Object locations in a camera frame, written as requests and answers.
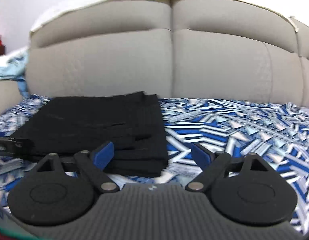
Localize black pants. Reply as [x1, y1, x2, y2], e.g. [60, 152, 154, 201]
[11, 92, 168, 177]

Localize blue white patterned sheet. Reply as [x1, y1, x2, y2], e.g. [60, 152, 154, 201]
[0, 95, 309, 239]

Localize light blue cloth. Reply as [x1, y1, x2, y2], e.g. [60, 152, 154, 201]
[0, 46, 30, 98]

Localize beige sofa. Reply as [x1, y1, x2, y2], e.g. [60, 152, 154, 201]
[0, 0, 309, 120]

